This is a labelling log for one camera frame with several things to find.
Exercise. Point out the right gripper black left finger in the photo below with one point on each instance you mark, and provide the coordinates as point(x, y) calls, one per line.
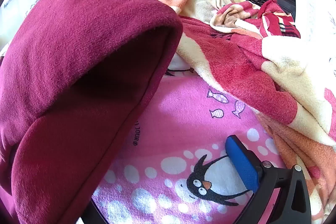
point(92, 215)

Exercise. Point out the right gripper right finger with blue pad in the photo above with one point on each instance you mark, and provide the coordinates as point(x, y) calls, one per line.
point(261, 177)

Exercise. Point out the red cream patterned fleece blanket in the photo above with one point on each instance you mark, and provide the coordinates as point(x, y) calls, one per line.
point(256, 54)

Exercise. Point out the dark red fleece garment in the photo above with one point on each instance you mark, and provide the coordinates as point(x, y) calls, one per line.
point(74, 80)

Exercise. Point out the pink penguin print blanket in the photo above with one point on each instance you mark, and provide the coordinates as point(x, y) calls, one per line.
point(174, 167)

